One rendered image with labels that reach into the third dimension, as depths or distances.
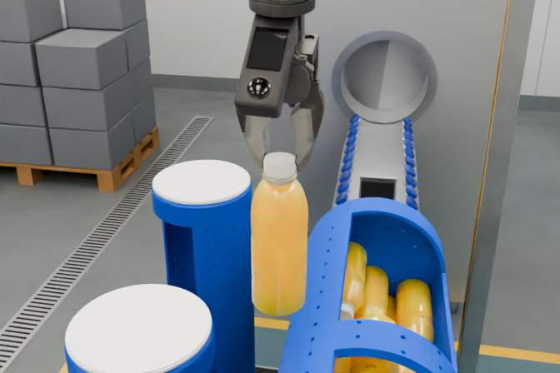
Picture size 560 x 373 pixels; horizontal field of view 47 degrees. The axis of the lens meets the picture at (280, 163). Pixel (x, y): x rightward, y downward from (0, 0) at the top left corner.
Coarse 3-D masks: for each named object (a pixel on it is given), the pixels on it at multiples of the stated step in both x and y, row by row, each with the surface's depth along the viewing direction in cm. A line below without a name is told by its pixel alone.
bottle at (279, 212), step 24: (264, 192) 77; (288, 192) 77; (264, 216) 77; (288, 216) 77; (264, 240) 79; (288, 240) 78; (264, 264) 80; (288, 264) 80; (264, 288) 82; (288, 288) 81; (264, 312) 83; (288, 312) 83
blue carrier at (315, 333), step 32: (320, 224) 133; (352, 224) 135; (384, 224) 133; (416, 224) 126; (320, 256) 119; (384, 256) 136; (416, 256) 135; (320, 288) 108; (320, 320) 99; (352, 320) 96; (448, 320) 116; (288, 352) 99; (320, 352) 92; (352, 352) 91; (384, 352) 90; (416, 352) 91; (448, 352) 111
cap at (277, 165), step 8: (272, 152) 79; (280, 152) 79; (264, 160) 77; (272, 160) 77; (280, 160) 77; (288, 160) 77; (264, 168) 77; (272, 168) 76; (280, 168) 76; (288, 168) 76; (272, 176) 77; (280, 176) 76; (288, 176) 77
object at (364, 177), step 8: (360, 176) 176; (368, 176) 176; (376, 176) 176; (384, 176) 176; (392, 176) 176; (360, 184) 177; (368, 184) 175; (376, 184) 174; (384, 184) 174; (392, 184) 174; (360, 192) 178; (368, 192) 176; (376, 192) 176; (384, 192) 175; (392, 192) 175
